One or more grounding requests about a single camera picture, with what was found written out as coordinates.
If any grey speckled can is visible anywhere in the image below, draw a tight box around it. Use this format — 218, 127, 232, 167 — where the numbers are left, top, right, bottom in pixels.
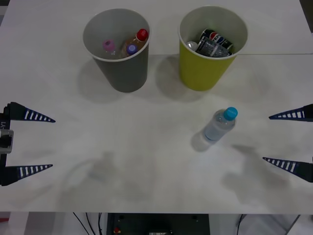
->
187, 36, 233, 57

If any amber bottle with red cap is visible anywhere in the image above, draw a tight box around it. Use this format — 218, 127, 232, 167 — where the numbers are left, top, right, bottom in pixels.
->
119, 28, 149, 58

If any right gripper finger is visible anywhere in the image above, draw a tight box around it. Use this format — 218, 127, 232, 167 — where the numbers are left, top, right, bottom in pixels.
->
262, 156, 313, 183
268, 103, 313, 121

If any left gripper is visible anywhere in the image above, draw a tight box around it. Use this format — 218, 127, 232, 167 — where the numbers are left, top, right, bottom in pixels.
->
0, 102, 56, 187

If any clear bottle with pink cap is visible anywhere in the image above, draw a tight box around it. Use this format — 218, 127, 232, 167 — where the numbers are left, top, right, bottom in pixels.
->
102, 40, 117, 57

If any bottle with purple cap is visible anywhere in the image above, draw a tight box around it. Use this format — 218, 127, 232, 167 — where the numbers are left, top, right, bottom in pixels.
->
124, 44, 138, 56

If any yellow-green plastic waste bin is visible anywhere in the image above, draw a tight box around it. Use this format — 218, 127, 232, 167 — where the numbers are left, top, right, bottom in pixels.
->
178, 5, 248, 92

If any black can with round logo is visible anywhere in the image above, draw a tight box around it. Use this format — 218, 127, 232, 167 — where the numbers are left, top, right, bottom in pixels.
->
201, 28, 234, 49

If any clear bottle with blue cap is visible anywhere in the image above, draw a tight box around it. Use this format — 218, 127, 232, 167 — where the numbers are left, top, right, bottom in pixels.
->
204, 107, 239, 142

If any grey plastic waste bin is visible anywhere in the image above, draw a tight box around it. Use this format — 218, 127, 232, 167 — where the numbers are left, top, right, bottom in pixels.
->
82, 9, 150, 93

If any black robot torso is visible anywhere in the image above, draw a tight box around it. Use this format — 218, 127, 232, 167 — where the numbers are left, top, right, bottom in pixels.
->
107, 212, 211, 235

